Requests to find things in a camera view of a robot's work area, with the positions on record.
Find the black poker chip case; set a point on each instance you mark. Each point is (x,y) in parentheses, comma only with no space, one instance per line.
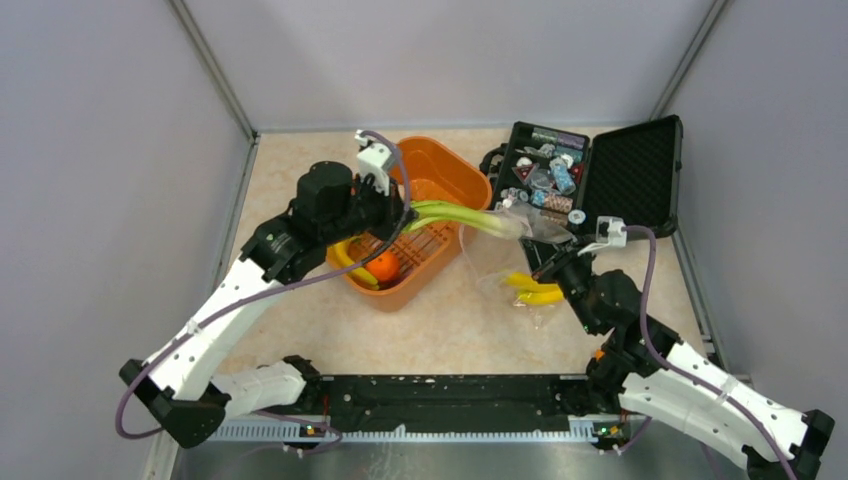
(632,172)

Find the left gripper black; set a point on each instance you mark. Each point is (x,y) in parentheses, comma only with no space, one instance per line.
(391,207)

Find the clear zip top bag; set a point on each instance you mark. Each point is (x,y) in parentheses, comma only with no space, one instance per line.
(490,259)

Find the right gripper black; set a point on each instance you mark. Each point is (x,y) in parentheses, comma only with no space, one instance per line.
(541,254)

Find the green leafy vegetable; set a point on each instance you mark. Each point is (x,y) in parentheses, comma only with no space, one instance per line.
(495,223)

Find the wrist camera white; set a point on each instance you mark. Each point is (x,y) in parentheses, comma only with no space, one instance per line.
(377,157)
(610,233)

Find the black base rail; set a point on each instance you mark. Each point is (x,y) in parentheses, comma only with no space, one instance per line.
(450,403)

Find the yellow banana bunch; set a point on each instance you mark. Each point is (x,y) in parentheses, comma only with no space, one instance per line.
(532,293)
(360,275)

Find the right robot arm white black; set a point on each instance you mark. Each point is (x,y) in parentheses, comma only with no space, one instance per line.
(645,367)

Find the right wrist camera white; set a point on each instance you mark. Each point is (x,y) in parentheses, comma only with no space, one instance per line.
(610,233)

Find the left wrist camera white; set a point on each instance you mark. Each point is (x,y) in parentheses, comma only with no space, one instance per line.
(377,157)

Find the orange fruit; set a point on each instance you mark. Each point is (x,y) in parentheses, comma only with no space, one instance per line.
(385,268)

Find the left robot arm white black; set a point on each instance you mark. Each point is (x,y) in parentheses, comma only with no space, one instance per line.
(177,390)

